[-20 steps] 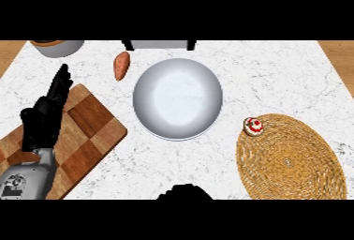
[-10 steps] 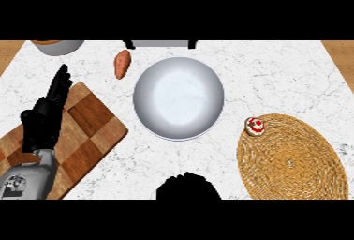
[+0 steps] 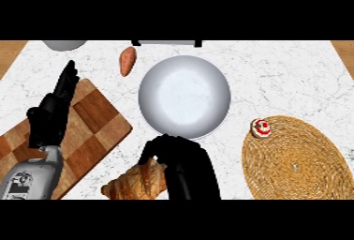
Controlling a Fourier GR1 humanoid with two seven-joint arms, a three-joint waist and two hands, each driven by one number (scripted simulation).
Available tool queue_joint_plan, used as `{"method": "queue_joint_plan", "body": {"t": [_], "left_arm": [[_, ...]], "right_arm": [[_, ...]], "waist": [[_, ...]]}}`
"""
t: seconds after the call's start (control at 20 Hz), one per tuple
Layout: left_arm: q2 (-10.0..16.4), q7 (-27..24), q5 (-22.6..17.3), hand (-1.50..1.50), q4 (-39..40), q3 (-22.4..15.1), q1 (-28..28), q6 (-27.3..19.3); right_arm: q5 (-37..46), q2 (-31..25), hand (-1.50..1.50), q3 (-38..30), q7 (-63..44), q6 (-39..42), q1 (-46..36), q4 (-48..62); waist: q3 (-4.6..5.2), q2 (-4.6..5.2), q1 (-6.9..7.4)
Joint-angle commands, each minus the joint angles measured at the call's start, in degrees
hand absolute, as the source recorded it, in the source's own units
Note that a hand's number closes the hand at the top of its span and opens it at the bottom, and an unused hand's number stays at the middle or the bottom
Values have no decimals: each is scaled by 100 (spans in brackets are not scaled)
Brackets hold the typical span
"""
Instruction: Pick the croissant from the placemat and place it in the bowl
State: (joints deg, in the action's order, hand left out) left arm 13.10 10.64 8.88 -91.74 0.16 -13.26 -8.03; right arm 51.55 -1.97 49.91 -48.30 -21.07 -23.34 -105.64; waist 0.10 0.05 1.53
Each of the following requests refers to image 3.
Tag woven straw round placemat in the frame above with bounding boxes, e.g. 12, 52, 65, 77
240, 115, 354, 201

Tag orange sweet potato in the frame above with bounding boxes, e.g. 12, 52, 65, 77
119, 46, 139, 78

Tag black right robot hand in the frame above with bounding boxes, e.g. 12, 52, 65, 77
137, 133, 223, 201

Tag grey appliance with black feet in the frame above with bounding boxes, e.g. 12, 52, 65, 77
130, 39, 204, 48

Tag golden brown croissant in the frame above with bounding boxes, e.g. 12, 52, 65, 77
99, 157, 168, 201

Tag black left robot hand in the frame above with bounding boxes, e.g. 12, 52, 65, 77
25, 59, 81, 150

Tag red and white cupcake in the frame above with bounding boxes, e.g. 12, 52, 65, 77
251, 118, 273, 139

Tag checkered wooden cutting board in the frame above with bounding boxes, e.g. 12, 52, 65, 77
0, 78, 134, 201

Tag grey rounded bowl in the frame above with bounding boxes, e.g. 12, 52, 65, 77
41, 39, 88, 53

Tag white round bowl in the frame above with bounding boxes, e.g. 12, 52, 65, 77
137, 54, 233, 141

